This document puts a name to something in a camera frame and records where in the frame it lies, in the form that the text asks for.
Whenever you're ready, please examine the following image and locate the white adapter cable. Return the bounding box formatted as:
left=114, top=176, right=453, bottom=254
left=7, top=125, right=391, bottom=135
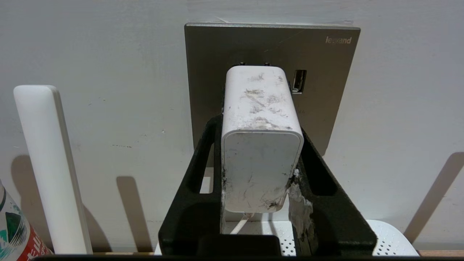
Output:
left=230, top=212, right=255, bottom=235

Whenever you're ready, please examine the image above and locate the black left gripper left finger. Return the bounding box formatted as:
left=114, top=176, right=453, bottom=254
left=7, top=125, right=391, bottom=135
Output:
left=158, top=115, right=223, bottom=256

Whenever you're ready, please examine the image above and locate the clear red-label water bottle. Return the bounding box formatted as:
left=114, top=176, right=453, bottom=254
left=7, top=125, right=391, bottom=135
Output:
left=0, top=179, right=54, bottom=261

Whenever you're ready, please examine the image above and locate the white router with antennas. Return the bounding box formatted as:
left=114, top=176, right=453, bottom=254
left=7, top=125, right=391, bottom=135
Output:
left=13, top=85, right=420, bottom=256

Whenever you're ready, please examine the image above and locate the white power adapter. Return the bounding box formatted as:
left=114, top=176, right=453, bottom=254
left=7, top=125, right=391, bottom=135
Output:
left=220, top=65, right=304, bottom=214

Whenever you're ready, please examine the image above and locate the grey wall socket plate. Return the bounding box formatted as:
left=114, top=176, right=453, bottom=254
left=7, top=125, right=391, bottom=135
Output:
left=184, top=23, right=361, bottom=168

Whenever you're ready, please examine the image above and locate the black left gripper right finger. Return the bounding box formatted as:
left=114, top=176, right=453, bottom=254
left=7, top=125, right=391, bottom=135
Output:
left=289, top=129, right=377, bottom=256

